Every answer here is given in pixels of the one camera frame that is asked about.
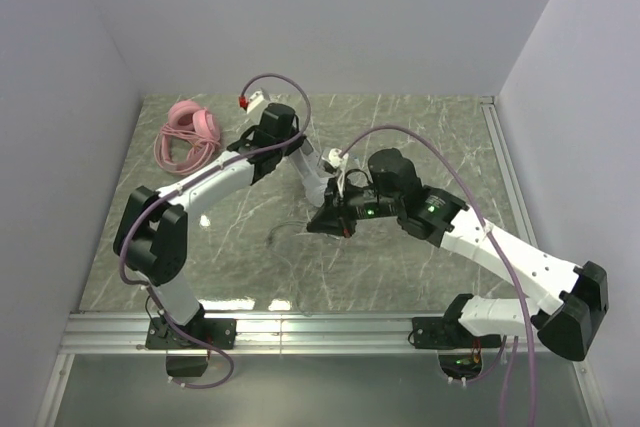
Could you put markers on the pink headphones with cable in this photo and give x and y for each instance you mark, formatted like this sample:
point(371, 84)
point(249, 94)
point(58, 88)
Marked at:
point(193, 124)

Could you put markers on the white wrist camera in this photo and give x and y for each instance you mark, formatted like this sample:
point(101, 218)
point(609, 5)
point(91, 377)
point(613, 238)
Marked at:
point(254, 104)
point(334, 161)

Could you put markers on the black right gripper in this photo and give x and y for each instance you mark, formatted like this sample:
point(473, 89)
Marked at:
point(339, 217)

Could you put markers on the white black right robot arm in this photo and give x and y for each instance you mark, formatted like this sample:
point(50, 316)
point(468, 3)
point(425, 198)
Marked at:
point(562, 304)

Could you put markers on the white headphones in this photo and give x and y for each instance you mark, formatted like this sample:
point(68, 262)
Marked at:
point(304, 158)

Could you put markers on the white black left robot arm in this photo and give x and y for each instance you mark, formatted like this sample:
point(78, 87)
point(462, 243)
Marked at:
point(152, 238)

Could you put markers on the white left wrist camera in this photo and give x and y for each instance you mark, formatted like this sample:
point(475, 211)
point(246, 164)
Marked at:
point(254, 104)

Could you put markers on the aluminium front rail frame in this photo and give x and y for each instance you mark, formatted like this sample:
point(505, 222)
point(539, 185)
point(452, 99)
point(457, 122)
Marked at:
point(349, 369)

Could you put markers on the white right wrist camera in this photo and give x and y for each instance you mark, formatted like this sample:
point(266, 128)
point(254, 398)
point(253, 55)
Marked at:
point(334, 161)

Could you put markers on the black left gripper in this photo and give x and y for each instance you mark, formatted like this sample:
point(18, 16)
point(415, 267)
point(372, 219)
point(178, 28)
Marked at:
point(279, 124)

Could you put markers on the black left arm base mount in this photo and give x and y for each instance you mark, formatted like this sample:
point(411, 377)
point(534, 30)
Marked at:
point(185, 358)

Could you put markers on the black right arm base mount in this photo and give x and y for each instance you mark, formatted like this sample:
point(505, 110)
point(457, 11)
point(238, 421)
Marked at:
point(459, 352)

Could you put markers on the aluminium right side rail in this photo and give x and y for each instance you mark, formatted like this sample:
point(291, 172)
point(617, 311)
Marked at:
point(517, 203)

